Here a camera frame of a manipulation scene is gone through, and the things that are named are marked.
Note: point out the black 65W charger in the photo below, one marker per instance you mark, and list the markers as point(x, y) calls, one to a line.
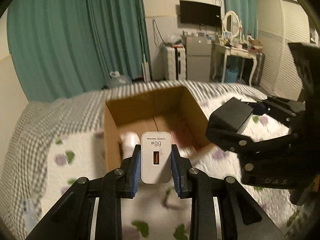
point(232, 116)

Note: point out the white red-capped bottle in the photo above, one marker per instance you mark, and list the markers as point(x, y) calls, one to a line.
point(128, 141)

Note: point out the white 66W charger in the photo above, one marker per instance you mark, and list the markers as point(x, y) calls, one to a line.
point(156, 157)

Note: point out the blue plastic basket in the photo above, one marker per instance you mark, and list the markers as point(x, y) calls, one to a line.
point(231, 74)

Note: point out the green window curtain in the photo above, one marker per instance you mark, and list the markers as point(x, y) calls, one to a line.
point(62, 48)

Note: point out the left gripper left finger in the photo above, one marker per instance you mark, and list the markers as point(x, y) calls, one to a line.
point(121, 183)

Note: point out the large clear water jug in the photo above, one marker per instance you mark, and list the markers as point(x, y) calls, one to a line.
point(118, 80)

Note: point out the wall-mounted black television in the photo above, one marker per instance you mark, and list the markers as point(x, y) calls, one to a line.
point(200, 13)

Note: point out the silver mini fridge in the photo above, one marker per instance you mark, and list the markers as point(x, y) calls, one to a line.
point(198, 57)

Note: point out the white louvered wardrobe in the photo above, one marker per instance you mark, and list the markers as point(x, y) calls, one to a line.
point(281, 22)

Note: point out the checkered bed sheet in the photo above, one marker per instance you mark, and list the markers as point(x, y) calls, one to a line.
point(24, 173)

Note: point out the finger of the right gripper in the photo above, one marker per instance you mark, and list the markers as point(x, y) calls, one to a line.
point(272, 149)
point(281, 109)

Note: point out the white suitcase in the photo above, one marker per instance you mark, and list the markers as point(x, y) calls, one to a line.
point(174, 62)

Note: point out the oval vanity mirror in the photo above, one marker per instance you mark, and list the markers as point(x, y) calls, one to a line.
point(231, 23)

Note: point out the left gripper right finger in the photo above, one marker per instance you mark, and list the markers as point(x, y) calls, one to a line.
point(193, 183)

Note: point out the brown cardboard box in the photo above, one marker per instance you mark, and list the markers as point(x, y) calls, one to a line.
point(173, 110)

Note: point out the green side curtain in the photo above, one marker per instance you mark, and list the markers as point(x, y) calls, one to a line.
point(246, 11)

